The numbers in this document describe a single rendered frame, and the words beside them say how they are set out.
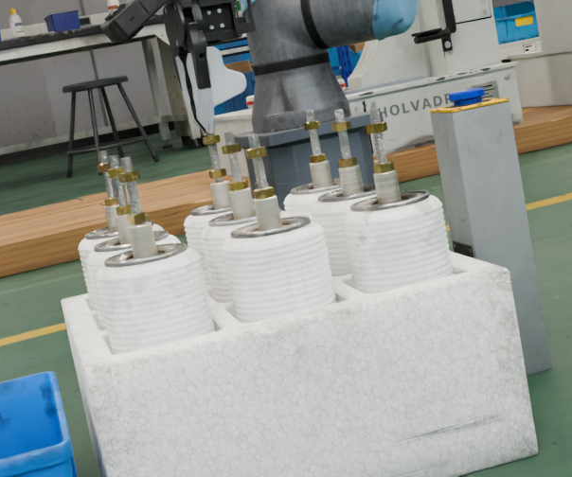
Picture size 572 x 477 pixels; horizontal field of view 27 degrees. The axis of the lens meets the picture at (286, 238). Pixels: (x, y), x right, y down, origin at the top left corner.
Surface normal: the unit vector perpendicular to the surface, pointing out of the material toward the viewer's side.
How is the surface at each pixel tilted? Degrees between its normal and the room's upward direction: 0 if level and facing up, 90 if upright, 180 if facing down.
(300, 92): 73
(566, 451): 0
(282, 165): 90
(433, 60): 90
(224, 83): 91
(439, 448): 90
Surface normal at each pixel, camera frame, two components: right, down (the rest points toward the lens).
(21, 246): 0.36, 0.07
